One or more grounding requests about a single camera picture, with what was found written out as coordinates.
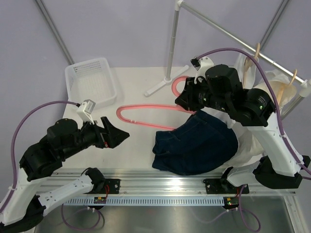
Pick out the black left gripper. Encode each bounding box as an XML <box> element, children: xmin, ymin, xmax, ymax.
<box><xmin>61</xmin><ymin>116</ymin><xmax>130</xmax><ymax>159</ymax></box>

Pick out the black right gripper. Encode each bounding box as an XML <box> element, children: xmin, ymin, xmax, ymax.
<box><xmin>176</xmin><ymin>75</ymin><xmax>231</xmax><ymax>114</ymax></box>

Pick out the pink plastic hanger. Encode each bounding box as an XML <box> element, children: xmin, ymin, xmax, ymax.
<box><xmin>116</xmin><ymin>76</ymin><xmax>197</xmax><ymax>131</ymax></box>

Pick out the dark blue denim skirt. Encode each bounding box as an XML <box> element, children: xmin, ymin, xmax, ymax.
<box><xmin>152</xmin><ymin>110</ymin><xmax>239</xmax><ymax>176</ymax></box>

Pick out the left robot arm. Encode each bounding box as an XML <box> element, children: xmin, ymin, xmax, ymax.
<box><xmin>0</xmin><ymin>116</ymin><xmax>130</xmax><ymax>233</ymax></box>

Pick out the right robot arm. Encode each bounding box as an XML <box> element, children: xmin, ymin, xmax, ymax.
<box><xmin>175</xmin><ymin>65</ymin><xmax>311</xmax><ymax>192</ymax></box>

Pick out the beige hanger middle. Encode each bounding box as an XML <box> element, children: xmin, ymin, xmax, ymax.
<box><xmin>242</xmin><ymin>43</ymin><xmax>262</xmax><ymax>87</ymax></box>

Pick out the beige hanger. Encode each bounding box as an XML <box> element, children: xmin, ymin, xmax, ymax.
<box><xmin>276</xmin><ymin>69</ymin><xmax>297</xmax><ymax>104</ymax></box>
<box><xmin>242</xmin><ymin>43</ymin><xmax>262</xmax><ymax>87</ymax></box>

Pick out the beige hanger outer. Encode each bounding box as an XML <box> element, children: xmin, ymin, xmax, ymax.
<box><xmin>276</xmin><ymin>69</ymin><xmax>297</xmax><ymax>104</ymax></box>

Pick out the white plastic basket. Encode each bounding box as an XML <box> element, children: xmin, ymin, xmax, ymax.
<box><xmin>65</xmin><ymin>57</ymin><xmax>117</xmax><ymax>109</ymax></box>

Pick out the white satin garment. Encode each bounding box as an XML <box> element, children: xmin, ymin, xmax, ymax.
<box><xmin>233</xmin><ymin>53</ymin><xmax>257</xmax><ymax>89</ymax></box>

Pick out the cream white garment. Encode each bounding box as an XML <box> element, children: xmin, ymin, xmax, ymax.
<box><xmin>230</xmin><ymin>70</ymin><xmax>298</xmax><ymax>168</ymax></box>

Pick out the silver clothes rack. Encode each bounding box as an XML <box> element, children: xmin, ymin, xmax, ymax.
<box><xmin>144</xmin><ymin>0</ymin><xmax>311</xmax><ymax>119</ymax></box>

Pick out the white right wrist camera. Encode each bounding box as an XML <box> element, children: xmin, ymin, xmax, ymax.
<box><xmin>190</xmin><ymin>56</ymin><xmax>214</xmax><ymax>78</ymax></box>

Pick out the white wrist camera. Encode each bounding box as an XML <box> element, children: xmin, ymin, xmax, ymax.
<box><xmin>76</xmin><ymin>100</ymin><xmax>96</xmax><ymax>124</ymax></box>
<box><xmin>190</xmin><ymin>56</ymin><xmax>214</xmax><ymax>78</ymax></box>

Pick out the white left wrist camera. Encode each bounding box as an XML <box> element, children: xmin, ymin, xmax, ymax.
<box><xmin>76</xmin><ymin>100</ymin><xmax>96</xmax><ymax>124</ymax></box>

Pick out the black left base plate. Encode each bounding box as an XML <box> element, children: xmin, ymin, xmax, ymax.
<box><xmin>86</xmin><ymin>178</ymin><xmax>121</xmax><ymax>194</ymax></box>

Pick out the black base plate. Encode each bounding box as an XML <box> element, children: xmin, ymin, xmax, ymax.
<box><xmin>86</xmin><ymin>178</ymin><xmax>121</xmax><ymax>194</ymax></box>
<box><xmin>203</xmin><ymin>178</ymin><xmax>242</xmax><ymax>194</ymax></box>

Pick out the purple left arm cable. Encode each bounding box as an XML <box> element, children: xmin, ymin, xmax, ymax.
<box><xmin>0</xmin><ymin>101</ymin><xmax>103</xmax><ymax>230</ymax></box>

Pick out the white slotted cable duct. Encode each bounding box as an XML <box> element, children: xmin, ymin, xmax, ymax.
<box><xmin>64</xmin><ymin>196</ymin><xmax>225</xmax><ymax>206</ymax></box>

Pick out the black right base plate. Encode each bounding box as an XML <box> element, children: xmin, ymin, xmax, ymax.
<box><xmin>203</xmin><ymin>178</ymin><xmax>242</xmax><ymax>194</ymax></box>

